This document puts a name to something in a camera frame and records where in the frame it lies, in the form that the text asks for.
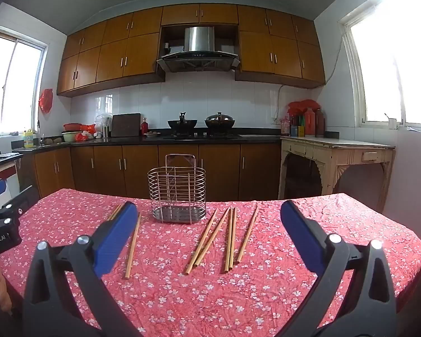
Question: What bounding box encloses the dark cutting board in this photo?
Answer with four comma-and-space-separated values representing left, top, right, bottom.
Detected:
111, 113, 141, 137

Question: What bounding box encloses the wooden base cabinets black counter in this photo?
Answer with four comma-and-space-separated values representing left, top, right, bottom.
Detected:
12, 128, 282, 202

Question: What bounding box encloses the red floral tablecloth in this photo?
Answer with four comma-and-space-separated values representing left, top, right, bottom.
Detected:
0, 188, 421, 337

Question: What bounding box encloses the person's left hand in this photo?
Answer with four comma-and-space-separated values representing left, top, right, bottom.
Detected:
0, 263, 13, 318

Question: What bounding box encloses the white fan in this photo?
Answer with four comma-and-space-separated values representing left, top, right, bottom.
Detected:
95, 113, 113, 137

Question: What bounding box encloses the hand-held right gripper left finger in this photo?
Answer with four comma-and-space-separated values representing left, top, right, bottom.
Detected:
22, 201, 143, 337

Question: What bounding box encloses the red bag on wall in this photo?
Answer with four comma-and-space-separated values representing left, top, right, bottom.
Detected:
38, 89, 53, 114

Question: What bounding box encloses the steel range hood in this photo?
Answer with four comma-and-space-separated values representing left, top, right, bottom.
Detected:
157, 26, 241, 73

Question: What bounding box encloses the red decoration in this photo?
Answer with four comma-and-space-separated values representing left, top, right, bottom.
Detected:
288, 100, 321, 116

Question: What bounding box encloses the brown bottle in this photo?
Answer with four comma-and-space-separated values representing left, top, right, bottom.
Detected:
315, 109, 325, 138

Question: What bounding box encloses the cream wooden side table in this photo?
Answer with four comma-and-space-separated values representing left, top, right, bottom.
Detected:
279, 136, 396, 215

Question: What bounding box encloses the wooden wall cabinet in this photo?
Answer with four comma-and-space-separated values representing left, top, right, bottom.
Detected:
57, 7, 166, 98
161, 3, 240, 26
235, 5, 326, 89

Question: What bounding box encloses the black gas stove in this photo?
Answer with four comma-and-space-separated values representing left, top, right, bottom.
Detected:
163, 133, 240, 140

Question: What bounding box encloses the metal wire utensil holder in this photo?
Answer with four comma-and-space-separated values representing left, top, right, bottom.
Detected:
147, 154, 207, 224

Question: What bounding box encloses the large bright window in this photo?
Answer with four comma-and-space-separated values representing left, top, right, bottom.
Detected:
338, 0, 421, 134

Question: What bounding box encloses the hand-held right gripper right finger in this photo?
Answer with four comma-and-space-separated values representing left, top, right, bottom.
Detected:
277, 200, 397, 337

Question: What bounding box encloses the wall cable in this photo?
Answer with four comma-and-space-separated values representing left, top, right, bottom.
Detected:
323, 37, 349, 85

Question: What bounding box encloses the black wok with lid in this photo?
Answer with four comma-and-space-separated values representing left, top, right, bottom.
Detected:
204, 112, 235, 136

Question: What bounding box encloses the orange bottle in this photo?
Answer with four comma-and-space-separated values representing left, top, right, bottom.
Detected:
305, 108, 316, 137

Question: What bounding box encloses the red plastic bag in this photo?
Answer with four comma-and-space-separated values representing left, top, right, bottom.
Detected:
74, 124, 97, 142

